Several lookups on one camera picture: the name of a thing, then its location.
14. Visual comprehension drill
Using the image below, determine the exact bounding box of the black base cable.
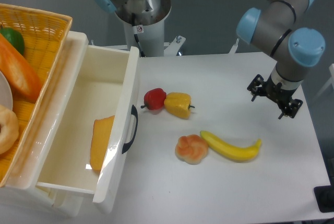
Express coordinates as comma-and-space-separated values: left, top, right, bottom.
133, 15, 146, 57

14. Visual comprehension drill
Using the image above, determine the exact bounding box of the green toy vegetable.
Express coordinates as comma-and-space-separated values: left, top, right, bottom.
1, 26, 25, 55

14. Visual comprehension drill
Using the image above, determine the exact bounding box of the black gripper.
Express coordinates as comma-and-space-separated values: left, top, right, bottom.
247, 74, 303, 119

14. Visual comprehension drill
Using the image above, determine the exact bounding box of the yellow toy banana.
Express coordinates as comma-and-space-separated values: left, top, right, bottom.
200, 131, 262, 162

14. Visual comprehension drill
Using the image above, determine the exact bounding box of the round toy bread roll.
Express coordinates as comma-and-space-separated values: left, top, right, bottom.
175, 135, 209, 165

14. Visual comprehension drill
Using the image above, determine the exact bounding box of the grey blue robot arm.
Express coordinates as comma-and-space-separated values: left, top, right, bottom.
236, 0, 326, 118

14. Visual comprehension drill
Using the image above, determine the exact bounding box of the toy bagel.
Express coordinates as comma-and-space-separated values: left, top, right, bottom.
1, 105, 19, 154

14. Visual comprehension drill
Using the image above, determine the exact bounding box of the white top drawer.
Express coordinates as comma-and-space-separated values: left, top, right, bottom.
37, 46, 139, 213

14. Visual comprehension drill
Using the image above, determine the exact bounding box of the white drawer cabinet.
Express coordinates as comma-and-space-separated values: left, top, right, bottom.
1, 32, 90, 217

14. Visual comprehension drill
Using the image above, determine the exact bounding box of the white plate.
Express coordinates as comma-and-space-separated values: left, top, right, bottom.
0, 73, 13, 110

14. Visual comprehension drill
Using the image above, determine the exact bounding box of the red toy pepper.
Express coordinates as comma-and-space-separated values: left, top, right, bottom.
140, 88, 166, 110

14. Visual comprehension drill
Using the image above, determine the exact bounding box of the orange toy baguette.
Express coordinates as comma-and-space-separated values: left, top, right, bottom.
1, 34, 43, 103

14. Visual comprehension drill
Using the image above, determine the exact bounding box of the black drawer handle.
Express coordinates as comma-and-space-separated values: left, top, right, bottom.
122, 105, 138, 154

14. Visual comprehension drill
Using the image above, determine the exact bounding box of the black object at edge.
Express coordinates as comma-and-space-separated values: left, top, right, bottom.
314, 185, 334, 213

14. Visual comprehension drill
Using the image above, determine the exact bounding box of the yellow wicker basket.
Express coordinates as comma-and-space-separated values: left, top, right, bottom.
1, 4, 73, 186

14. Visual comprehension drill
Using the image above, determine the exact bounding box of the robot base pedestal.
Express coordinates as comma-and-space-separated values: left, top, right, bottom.
94, 0, 186, 57

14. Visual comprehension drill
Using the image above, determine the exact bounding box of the yellow toy pepper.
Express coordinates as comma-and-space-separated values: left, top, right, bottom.
164, 92, 194, 120

